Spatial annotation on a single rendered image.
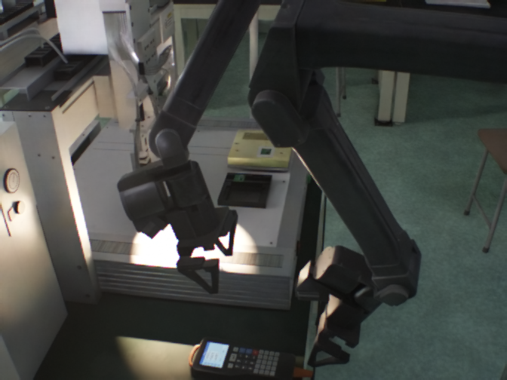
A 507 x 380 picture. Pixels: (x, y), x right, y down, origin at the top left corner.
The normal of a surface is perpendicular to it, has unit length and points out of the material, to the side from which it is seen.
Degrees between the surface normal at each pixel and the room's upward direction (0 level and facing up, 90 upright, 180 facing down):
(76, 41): 90
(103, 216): 0
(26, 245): 90
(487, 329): 0
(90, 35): 90
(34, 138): 90
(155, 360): 0
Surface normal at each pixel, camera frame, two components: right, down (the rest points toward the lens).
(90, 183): -0.01, -0.83
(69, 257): -0.14, 0.55
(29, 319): 0.99, 0.07
